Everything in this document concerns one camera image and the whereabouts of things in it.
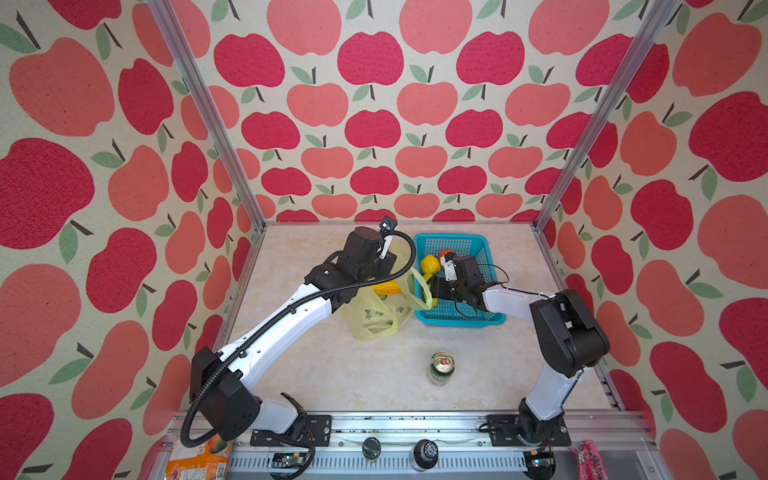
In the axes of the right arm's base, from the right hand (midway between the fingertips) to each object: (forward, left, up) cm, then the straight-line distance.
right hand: (435, 285), depth 97 cm
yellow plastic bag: (-11, +18, -4) cm, 22 cm away
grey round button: (-48, +15, +6) cm, 50 cm away
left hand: (-6, +14, +24) cm, 28 cm away
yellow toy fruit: (+7, +2, +2) cm, 7 cm away
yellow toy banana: (-2, +16, -1) cm, 16 cm away
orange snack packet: (-54, +53, -1) cm, 75 cm away
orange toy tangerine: (+4, -2, +12) cm, 13 cm away
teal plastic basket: (-13, -5, +6) cm, 15 cm away
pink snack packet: (-44, -36, -4) cm, 57 cm away
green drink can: (-29, -1, +6) cm, 29 cm away
